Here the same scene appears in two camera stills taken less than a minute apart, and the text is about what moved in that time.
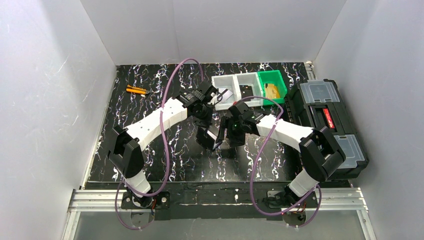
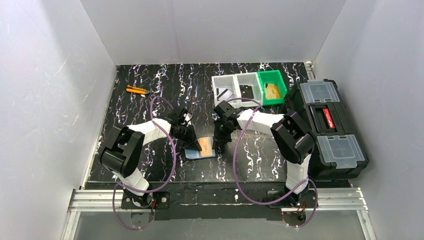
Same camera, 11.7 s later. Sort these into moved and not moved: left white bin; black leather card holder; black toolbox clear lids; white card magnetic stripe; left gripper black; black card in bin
Moved: black leather card holder; left gripper black
Not moved: black card in bin; black toolbox clear lids; white card magnetic stripe; left white bin
